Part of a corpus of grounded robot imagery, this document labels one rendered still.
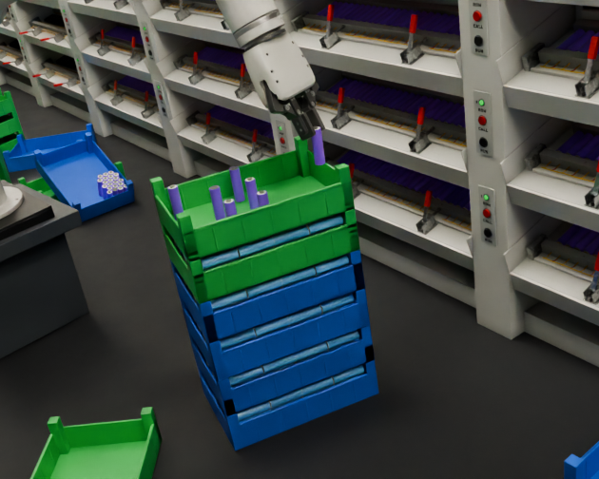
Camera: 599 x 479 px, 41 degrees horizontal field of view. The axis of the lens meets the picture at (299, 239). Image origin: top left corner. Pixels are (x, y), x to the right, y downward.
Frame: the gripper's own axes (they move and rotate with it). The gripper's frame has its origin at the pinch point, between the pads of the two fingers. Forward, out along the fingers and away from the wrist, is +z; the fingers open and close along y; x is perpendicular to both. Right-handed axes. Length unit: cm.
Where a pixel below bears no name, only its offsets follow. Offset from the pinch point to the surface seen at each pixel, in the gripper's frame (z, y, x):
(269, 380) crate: 37.4, 16.9, -21.6
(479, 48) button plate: 2.8, -29.1, 17.5
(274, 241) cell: 14.6, 11.4, -8.7
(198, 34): -32, -61, -79
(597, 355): 64, -27, 14
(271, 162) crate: 3.8, -4.9, -17.4
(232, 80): -16, -66, -80
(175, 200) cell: 1.2, 14.3, -23.3
